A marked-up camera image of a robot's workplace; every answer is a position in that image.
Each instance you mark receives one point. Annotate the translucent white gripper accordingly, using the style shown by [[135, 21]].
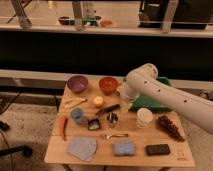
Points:
[[125, 106]]

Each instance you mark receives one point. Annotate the yellow apple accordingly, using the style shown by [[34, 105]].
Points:
[[98, 101]]

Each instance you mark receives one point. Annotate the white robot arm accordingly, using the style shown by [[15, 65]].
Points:
[[142, 80]]

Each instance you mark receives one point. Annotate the red bowl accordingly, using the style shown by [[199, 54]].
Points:
[[108, 85]]

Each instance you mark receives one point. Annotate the purple bowl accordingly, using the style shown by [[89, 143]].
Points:
[[77, 83]]

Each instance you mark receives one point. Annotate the green plastic tray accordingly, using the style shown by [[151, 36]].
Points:
[[146, 102]]

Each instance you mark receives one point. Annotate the white cup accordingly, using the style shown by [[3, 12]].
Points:
[[144, 117]]

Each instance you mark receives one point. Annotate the silver fork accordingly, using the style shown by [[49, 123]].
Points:
[[107, 136]]

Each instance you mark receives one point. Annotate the black sushi piece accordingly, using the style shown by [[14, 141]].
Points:
[[93, 124]]

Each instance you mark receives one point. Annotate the wooden table board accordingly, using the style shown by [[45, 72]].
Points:
[[180, 154]]

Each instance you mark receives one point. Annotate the brown grape bunch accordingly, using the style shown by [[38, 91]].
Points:
[[170, 128]]

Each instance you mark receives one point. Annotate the blue sponge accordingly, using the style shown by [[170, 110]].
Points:
[[124, 149]]

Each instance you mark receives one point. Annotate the blue cup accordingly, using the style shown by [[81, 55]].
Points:
[[77, 115]]

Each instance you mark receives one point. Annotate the black sponge block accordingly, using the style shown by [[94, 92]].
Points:
[[158, 149]]

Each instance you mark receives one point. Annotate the wooden spatula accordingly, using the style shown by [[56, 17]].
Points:
[[74, 102]]

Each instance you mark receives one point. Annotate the blue cloth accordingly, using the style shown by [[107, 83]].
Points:
[[83, 148]]

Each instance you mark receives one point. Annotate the red chili pepper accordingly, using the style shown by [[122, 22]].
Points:
[[62, 127]]

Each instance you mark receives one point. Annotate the black office chair base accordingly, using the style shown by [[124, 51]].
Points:
[[24, 149]]

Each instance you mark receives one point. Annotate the black handled knife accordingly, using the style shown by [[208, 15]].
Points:
[[108, 109]]

